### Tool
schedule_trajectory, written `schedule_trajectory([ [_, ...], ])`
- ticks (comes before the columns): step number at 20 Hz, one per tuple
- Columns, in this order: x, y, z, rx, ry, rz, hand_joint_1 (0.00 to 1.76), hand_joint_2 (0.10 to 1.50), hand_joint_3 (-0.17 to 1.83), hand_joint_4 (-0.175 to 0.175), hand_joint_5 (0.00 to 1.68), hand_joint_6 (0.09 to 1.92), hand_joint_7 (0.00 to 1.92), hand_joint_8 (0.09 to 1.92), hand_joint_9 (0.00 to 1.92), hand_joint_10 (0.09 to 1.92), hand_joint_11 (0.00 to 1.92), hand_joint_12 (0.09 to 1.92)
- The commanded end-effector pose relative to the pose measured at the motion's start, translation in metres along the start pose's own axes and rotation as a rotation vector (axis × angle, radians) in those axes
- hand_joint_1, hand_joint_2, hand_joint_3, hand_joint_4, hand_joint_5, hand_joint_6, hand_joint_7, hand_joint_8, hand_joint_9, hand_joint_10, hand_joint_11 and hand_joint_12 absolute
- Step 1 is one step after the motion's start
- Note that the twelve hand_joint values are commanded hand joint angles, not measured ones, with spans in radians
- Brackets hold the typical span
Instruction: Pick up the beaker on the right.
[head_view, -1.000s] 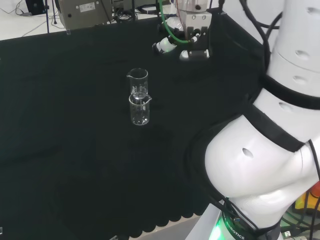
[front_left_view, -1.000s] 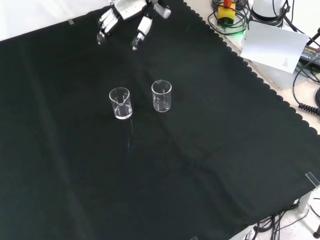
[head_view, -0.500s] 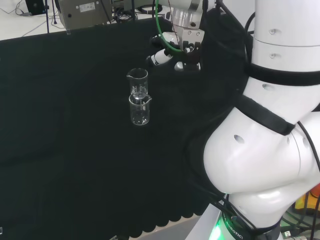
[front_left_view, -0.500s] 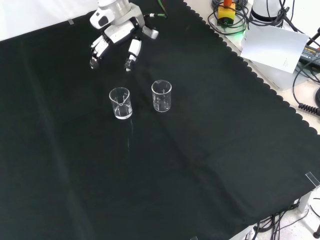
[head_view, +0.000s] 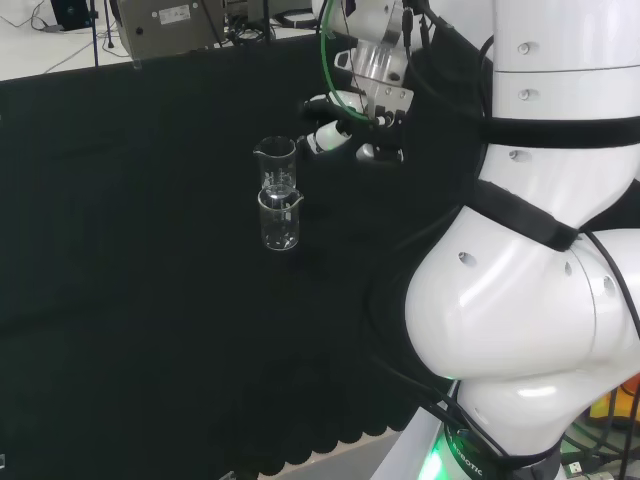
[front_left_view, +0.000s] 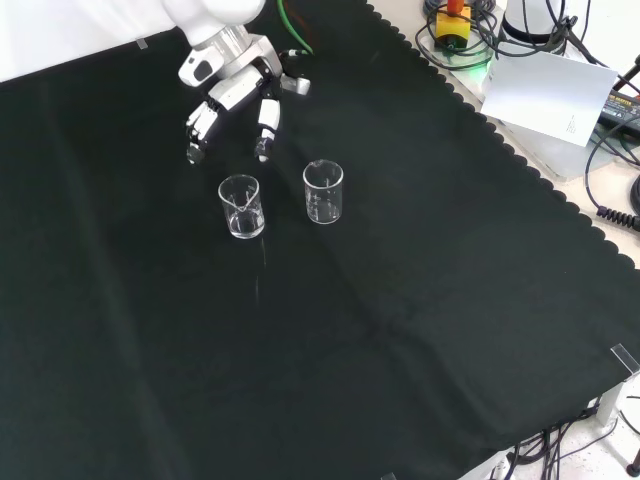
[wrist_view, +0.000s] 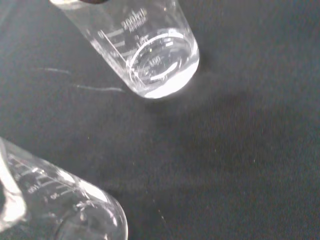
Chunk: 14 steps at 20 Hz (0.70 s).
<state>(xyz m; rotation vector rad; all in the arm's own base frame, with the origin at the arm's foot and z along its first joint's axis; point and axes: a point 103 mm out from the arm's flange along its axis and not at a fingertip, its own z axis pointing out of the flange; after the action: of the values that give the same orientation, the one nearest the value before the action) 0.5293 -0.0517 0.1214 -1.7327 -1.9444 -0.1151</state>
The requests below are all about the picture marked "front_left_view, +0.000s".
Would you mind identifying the green cable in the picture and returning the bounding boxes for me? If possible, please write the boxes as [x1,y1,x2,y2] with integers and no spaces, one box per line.
[277,0,315,56]

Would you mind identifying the pale white board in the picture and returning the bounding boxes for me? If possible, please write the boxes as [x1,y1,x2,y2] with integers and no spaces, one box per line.
[480,51,620,148]

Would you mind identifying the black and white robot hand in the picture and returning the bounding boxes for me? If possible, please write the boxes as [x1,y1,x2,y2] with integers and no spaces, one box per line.
[178,35,284,165]

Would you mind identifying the clear glass beaker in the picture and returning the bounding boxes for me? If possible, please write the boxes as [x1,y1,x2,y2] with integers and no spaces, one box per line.
[217,173,266,240]
[302,159,345,226]

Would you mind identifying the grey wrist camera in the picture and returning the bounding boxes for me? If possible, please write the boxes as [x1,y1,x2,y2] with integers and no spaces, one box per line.
[281,74,312,96]

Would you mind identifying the black floor cables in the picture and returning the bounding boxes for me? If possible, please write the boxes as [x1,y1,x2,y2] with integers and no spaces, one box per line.
[499,394,640,480]

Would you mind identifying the yellow stop button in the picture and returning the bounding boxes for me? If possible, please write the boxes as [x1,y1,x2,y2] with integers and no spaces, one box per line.
[433,0,474,52]

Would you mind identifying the white cone-shaped stand base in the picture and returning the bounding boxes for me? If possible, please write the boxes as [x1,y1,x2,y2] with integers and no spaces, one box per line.
[499,0,569,46]

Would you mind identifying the black power adapter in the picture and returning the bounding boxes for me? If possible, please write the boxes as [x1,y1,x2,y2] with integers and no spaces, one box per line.
[597,82,640,136]

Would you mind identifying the black bench cloth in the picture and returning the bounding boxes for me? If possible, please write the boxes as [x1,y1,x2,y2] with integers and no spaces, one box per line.
[0,0,640,480]

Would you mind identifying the black coiled cable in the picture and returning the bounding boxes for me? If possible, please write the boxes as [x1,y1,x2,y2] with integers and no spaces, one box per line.
[583,123,640,231]

